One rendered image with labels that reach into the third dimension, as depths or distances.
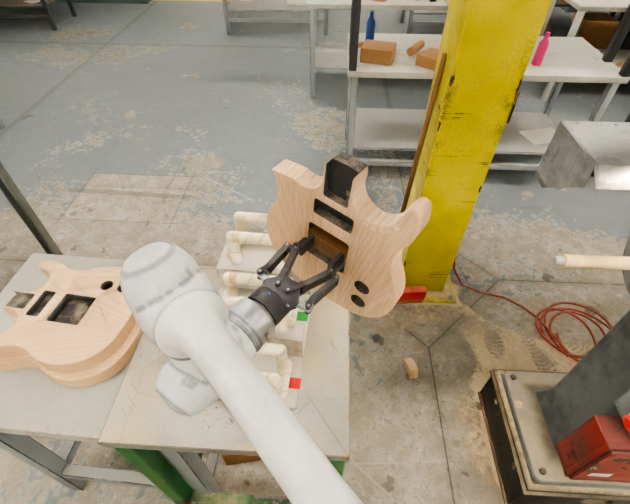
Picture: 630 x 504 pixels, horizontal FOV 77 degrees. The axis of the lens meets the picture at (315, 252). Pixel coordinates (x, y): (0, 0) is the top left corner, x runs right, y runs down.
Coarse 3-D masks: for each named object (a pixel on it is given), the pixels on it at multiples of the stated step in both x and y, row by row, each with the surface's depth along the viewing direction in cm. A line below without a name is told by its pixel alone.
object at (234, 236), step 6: (228, 234) 107; (234, 234) 107; (240, 234) 106; (246, 234) 106; (252, 234) 106; (258, 234) 106; (264, 234) 106; (234, 240) 107; (240, 240) 107; (246, 240) 106; (252, 240) 106; (258, 240) 106; (264, 240) 106; (270, 240) 106
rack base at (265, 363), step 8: (256, 360) 110; (264, 360) 110; (272, 360) 110; (296, 360) 110; (264, 368) 109; (272, 368) 109; (296, 368) 109; (296, 376) 107; (288, 392) 104; (296, 392) 104; (216, 400) 103; (288, 400) 102; (296, 400) 103
